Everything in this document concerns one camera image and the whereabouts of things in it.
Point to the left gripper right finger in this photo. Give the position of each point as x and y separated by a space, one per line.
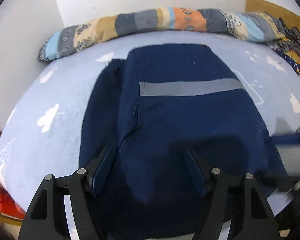
238 199

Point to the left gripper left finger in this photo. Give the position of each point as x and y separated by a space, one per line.
69 207

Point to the navy work jacket red collar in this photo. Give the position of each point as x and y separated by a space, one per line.
149 107

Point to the red object at bedside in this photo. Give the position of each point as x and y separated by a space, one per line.
8 205

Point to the light blue cloud bedsheet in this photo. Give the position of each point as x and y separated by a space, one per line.
43 132

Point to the patterned crumpled cloth pile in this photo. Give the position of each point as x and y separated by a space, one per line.
288 47

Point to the striped patchwork rolled quilt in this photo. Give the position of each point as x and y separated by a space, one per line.
251 26

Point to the wooden headboard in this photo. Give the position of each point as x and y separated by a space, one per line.
291 19

